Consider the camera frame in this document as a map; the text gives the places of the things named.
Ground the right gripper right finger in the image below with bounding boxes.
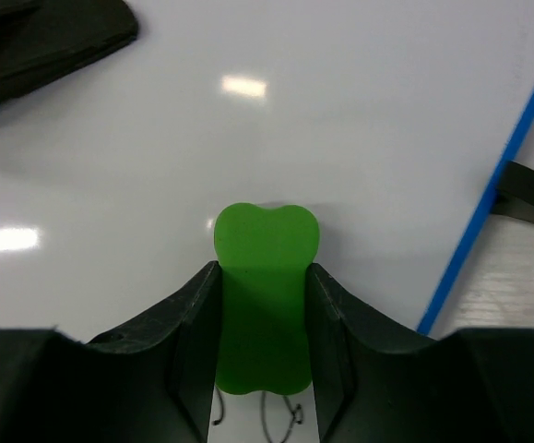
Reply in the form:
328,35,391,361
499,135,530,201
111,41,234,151
305,264,433,442

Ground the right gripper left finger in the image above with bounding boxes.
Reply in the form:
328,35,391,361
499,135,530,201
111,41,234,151
86,261,221,442

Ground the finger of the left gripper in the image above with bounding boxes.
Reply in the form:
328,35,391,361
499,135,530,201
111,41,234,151
0,1,139,103

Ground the green whiteboard eraser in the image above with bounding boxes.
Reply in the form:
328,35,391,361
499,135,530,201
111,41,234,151
214,203,320,395

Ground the blue framed whiteboard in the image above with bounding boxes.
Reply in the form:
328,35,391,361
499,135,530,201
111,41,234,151
0,1,534,442

